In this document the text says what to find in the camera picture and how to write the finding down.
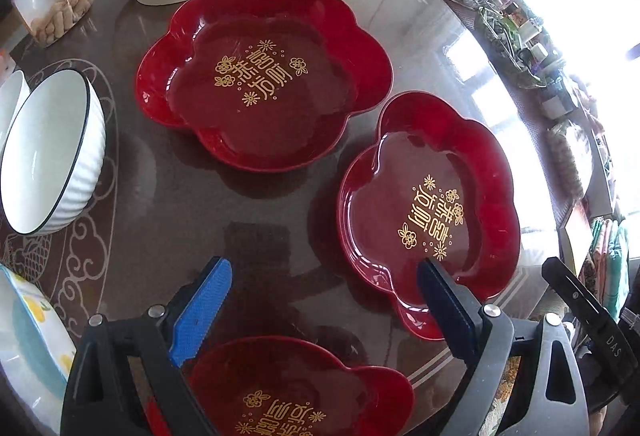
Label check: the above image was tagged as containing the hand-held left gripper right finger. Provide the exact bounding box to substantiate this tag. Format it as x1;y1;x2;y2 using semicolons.
418;258;592;436

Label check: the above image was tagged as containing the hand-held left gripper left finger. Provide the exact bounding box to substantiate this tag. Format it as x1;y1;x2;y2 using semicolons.
60;257;233;436

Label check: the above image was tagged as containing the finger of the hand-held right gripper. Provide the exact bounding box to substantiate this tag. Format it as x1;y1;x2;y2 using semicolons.
541;257;627;368

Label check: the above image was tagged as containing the red flower-shaped plate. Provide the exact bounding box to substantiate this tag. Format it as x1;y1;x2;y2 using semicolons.
336;91;521;341
150;336;416;436
136;0;392;174

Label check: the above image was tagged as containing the light blue scalloped plate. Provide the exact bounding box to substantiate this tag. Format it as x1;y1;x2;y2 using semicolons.
0;264;78;434

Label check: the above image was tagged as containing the white ribbed black-rimmed bowl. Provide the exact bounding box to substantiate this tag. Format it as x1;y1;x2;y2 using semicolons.
0;69;107;236

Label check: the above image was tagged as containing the plain white bowl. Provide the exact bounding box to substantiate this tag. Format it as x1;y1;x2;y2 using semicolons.
0;70;32;152

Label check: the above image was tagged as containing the pile of colourful cloths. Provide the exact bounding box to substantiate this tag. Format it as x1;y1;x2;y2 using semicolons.
580;215;632;317

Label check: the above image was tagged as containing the book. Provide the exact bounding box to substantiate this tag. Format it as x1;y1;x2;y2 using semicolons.
559;201;594;278

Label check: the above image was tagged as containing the woven tissue box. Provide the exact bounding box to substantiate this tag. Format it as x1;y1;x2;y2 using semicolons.
547;121;594;198

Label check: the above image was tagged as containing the basket of cosmetic bottles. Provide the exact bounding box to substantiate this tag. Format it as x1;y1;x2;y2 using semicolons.
477;0;567;89

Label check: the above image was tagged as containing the clear jar with peanuts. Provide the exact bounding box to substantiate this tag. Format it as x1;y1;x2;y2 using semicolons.
11;0;96;48

